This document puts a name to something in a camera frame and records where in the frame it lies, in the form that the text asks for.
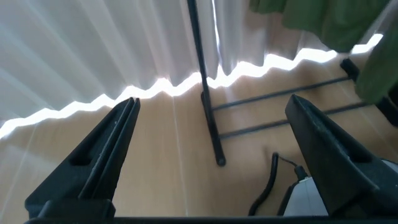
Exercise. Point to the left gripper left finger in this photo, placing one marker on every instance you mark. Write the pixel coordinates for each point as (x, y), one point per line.
(87, 174)

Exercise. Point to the green printed t-shirt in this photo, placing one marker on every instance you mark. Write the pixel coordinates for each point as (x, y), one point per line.
(342, 21)

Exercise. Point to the beige curtain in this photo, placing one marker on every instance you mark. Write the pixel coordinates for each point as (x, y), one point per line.
(93, 46)

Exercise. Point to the black clothes rack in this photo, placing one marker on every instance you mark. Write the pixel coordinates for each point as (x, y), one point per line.
(206, 102)

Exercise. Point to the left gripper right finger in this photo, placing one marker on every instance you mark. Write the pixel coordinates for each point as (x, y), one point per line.
(348, 177)

